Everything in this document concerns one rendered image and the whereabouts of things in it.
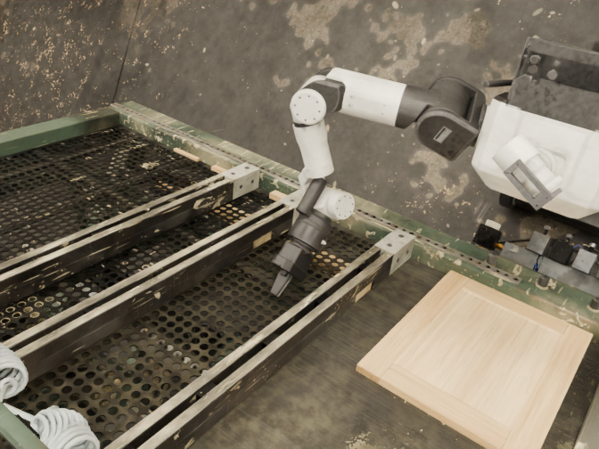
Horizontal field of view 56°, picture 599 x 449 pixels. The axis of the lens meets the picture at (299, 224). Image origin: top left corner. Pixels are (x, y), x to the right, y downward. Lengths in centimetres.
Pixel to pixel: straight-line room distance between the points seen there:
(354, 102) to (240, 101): 199
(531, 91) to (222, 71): 237
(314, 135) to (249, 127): 181
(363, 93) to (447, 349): 59
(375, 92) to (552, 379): 72
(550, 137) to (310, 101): 47
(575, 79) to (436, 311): 62
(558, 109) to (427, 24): 179
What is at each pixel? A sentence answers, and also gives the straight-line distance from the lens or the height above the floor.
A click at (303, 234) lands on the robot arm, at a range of 132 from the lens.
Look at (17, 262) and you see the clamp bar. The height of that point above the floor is 160.
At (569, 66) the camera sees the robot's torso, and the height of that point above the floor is 141.
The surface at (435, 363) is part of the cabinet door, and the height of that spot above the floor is 119.
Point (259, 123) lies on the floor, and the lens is 305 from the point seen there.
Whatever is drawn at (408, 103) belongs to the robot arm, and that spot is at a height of 138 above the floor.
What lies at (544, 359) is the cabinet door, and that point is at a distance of 142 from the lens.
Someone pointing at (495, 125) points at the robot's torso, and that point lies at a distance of 117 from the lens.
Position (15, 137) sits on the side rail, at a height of 126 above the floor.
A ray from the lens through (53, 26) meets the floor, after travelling 446.
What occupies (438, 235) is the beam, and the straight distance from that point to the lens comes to 168.
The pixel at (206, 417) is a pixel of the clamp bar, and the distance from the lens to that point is 108.
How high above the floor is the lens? 245
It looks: 61 degrees down
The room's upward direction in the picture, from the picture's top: 71 degrees counter-clockwise
